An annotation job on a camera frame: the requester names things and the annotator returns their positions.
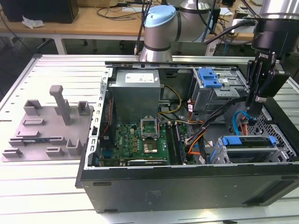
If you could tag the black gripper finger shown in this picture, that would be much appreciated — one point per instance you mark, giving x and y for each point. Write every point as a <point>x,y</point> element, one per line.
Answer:
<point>259,79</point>

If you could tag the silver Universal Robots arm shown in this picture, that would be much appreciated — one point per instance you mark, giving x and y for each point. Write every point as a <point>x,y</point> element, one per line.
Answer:
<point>158,35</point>

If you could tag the grey disk bay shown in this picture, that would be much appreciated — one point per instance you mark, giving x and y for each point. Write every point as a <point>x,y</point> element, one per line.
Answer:
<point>252,151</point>

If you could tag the cluttered wooden desk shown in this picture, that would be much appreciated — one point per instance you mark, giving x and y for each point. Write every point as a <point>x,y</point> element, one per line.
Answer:
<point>240,35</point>

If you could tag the small black box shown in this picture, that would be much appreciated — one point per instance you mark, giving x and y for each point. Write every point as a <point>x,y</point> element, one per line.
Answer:
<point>240,14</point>

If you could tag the blue plastic latch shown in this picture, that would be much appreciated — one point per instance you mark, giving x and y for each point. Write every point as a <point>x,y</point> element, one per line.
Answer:
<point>208,78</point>

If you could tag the grey drive cage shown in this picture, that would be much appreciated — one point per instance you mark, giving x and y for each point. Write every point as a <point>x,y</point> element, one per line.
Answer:
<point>210,98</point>

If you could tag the RAM stick with black chips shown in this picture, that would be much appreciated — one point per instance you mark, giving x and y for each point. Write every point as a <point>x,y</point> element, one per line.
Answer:
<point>181,142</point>

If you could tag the black RAM slot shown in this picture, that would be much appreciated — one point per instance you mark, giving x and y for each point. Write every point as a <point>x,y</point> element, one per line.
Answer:
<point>171,144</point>

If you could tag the grey power supply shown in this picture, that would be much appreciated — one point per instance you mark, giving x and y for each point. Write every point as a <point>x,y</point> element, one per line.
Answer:
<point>133,98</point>

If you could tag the CPU socket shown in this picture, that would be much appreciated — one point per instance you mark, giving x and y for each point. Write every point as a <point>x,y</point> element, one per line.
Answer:
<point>150,147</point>

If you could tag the black graphics card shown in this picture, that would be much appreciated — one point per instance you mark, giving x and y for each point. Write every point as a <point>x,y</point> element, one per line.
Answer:
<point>147,162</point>

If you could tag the black open PC case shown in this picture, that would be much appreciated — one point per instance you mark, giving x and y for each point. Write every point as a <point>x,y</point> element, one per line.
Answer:
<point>163,186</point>

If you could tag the green motherboard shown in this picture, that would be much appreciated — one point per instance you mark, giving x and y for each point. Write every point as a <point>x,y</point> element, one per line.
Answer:
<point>127,140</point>

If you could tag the long wooden desk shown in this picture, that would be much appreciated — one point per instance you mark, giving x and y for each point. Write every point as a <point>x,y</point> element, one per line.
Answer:
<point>81,28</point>

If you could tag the grey parts rack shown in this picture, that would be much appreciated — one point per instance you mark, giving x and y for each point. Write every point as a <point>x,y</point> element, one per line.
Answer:
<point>46,135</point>

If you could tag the large black box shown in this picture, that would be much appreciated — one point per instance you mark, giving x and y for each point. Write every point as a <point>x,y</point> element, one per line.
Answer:
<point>46,11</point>

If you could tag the white crumpled paper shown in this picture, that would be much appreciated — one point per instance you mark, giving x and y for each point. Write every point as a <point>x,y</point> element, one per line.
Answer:
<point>32,22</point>

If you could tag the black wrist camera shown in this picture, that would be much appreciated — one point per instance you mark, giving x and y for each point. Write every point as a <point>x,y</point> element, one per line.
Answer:
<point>278,84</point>

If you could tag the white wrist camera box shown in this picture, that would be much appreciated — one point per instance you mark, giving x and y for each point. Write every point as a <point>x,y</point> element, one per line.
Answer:
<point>240,23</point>

